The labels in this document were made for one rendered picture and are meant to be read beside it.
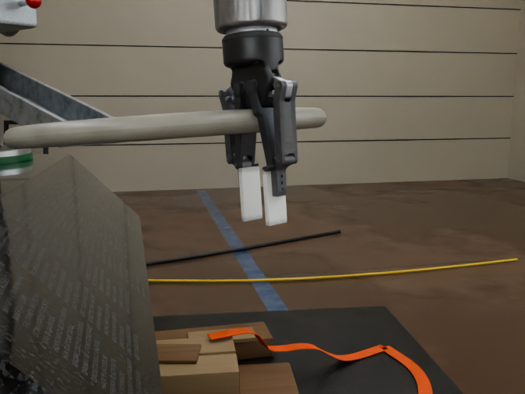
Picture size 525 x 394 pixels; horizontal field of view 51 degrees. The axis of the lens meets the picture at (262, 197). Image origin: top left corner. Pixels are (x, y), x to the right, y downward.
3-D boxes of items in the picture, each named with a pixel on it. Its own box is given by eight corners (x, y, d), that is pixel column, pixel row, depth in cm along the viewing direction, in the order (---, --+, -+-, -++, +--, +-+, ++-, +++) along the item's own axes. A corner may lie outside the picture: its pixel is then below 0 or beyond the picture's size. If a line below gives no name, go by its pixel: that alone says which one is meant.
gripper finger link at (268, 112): (269, 83, 69) (275, 79, 68) (287, 169, 68) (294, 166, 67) (244, 83, 66) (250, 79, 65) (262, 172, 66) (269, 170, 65)
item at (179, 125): (-57, 154, 83) (-59, 134, 83) (178, 136, 121) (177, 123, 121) (159, 140, 53) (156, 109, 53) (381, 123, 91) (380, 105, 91)
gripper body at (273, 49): (297, 28, 66) (301, 106, 67) (255, 40, 73) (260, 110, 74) (247, 25, 61) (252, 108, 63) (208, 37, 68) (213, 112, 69)
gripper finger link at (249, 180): (241, 168, 70) (237, 168, 71) (244, 222, 71) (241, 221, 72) (259, 166, 72) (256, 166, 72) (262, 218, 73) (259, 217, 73)
